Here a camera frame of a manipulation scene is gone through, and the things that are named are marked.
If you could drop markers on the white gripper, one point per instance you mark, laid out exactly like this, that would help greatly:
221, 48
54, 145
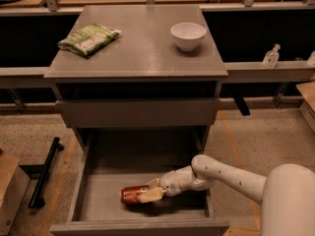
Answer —
168, 183

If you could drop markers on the red coke can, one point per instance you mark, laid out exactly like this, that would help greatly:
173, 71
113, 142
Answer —
130, 195

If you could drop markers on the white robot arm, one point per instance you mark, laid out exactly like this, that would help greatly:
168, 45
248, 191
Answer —
286, 195

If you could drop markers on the open grey middle drawer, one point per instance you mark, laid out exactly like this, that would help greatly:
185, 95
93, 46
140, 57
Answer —
117, 159

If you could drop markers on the closed grey top drawer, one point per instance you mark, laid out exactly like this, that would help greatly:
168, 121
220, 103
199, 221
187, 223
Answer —
138, 113

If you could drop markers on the grey drawer cabinet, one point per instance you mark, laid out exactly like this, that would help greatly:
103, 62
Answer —
144, 44

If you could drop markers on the black metal bar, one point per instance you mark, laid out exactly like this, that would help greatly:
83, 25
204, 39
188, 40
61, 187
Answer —
37, 201

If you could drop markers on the brown cardboard box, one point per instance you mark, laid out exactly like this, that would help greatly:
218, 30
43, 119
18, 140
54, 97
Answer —
13, 185

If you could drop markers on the white bowl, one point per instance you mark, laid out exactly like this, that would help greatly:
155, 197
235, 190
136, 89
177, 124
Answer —
188, 36

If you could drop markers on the green chip bag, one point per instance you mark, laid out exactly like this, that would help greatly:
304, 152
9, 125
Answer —
88, 40

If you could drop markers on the clear sanitizer bottle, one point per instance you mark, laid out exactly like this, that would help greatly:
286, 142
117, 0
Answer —
271, 58

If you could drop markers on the grey metal shelf rail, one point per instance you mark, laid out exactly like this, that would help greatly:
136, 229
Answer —
227, 73

